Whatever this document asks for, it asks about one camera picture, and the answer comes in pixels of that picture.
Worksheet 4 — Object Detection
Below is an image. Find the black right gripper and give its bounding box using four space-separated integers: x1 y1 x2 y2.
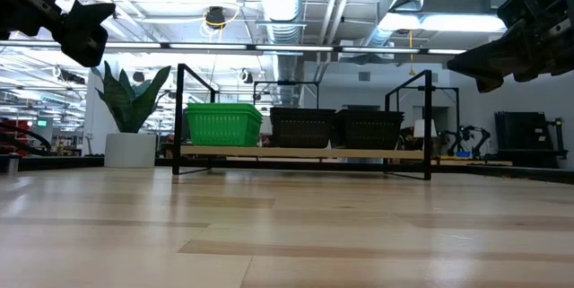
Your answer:
447 0 574 94

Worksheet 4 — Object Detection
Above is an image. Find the black aluminium rig frame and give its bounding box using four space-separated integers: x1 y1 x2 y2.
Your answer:
0 154 574 187

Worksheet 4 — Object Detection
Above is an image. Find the white round plant pot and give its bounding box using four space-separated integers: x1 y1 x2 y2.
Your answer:
103 132 158 170

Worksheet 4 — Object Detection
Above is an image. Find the green artificial snake plant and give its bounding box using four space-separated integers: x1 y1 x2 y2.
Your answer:
91 59 173 135

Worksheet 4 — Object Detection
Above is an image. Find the black equipment cart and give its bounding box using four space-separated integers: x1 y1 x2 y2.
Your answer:
492 110 570 170

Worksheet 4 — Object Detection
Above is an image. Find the white lamp shade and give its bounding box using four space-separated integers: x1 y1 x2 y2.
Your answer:
412 118 439 140

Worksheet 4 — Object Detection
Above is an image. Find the long LED light bar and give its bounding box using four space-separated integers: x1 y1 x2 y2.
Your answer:
0 39 468 57

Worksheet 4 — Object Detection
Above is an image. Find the black metal wood shelf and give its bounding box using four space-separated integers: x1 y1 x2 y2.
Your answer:
171 62 434 182

